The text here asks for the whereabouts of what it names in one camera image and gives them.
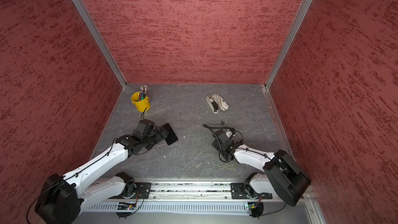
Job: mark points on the aluminium front rail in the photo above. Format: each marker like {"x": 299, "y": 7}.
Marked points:
{"x": 206, "y": 190}

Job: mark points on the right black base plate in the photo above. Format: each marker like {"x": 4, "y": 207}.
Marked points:
{"x": 241, "y": 191}

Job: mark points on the black smartphone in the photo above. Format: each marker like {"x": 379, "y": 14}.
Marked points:
{"x": 171, "y": 137}

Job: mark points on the aluminium corner post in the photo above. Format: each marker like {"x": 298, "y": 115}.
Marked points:
{"x": 85, "y": 15}
{"x": 297, "y": 21}

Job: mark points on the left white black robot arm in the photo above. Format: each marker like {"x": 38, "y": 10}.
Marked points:
{"x": 64, "y": 198}

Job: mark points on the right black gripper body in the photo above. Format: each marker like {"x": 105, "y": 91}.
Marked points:
{"x": 220, "y": 149}

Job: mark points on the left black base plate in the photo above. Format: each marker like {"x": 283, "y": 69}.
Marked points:
{"x": 136, "y": 191}

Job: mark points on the bundle of pencils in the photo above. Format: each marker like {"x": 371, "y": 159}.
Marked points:
{"x": 142, "y": 93}

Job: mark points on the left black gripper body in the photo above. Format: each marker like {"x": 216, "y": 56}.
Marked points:
{"x": 155, "y": 138}

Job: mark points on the left small circuit board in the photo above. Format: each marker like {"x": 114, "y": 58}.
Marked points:
{"x": 124, "y": 206}

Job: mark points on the yellow metal pencil bucket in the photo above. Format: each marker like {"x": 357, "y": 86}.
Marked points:
{"x": 141, "y": 105}

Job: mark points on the right small circuit board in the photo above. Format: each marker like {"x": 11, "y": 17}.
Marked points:
{"x": 250, "y": 206}

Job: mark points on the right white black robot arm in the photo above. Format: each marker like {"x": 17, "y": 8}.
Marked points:
{"x": 279, "y": 174}

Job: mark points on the beige stapler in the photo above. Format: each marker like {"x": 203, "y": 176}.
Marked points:
{"x": 213, "y": 105}

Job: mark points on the green wired earphones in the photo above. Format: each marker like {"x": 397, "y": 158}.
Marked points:
{"x": 215, "y": 157}

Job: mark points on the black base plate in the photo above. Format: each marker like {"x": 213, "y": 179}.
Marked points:
{"x": 136, "y": 191}
{"x": 241, "y": 191}

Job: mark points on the right aluminium corner post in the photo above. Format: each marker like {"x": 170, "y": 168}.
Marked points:
{"x": 297, "y": 21}

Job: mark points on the small circuit board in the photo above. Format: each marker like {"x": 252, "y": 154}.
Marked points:
{"x": 124, "y": 206}
{"x": 250, "y": 206}

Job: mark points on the white patterned pouch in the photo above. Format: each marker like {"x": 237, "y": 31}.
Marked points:
{"x": 220, "y": 101}

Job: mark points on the left aluminium corner post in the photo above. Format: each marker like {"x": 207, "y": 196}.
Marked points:
{"x": 85, "y": 15}

